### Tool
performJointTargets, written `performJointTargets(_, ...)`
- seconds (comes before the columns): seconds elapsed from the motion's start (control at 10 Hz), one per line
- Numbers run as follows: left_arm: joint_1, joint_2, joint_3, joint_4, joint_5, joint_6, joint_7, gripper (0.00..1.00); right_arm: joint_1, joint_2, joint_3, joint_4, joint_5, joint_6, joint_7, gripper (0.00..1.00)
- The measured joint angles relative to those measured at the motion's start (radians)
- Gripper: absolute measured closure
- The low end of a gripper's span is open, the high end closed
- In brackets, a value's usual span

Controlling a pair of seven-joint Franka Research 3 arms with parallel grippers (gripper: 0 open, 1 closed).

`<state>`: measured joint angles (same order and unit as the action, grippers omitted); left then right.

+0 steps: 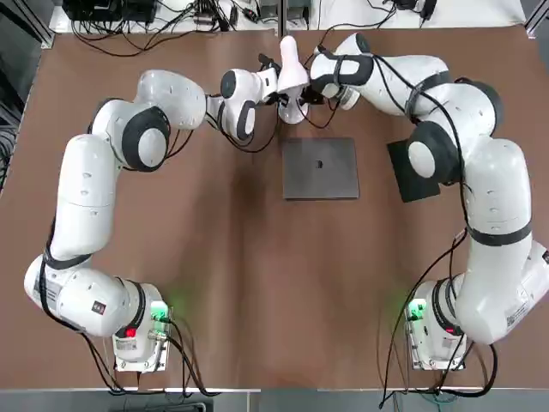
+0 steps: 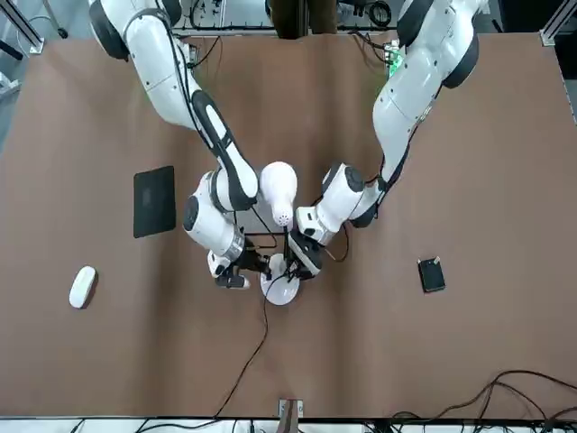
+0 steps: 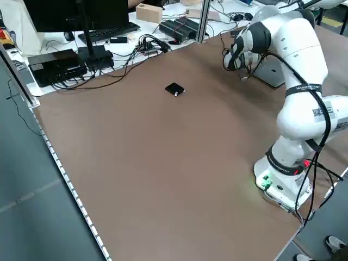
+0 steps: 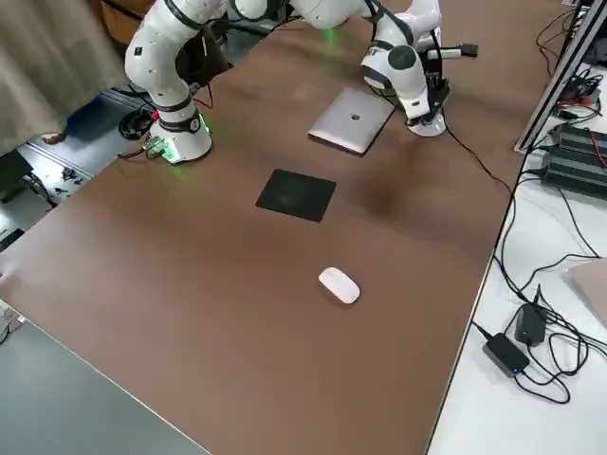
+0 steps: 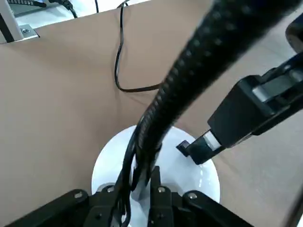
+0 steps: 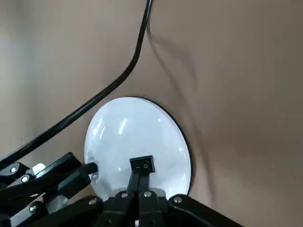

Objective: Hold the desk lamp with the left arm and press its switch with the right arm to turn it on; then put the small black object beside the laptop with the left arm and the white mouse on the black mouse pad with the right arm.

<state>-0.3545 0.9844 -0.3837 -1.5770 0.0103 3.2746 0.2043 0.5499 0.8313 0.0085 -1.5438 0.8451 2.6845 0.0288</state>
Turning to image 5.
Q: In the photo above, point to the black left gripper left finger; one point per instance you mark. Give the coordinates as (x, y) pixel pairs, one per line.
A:
(78, 208)

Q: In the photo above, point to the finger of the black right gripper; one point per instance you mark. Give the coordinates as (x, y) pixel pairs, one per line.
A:
(236, 113)
(296, 35)

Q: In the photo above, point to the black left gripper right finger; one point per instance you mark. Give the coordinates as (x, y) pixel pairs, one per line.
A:
(165, 208)

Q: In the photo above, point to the white desk lamp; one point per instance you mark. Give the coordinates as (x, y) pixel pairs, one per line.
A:
(213, 47)

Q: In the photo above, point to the aluminium camera post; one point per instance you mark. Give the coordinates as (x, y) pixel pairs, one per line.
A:
(14, 28)

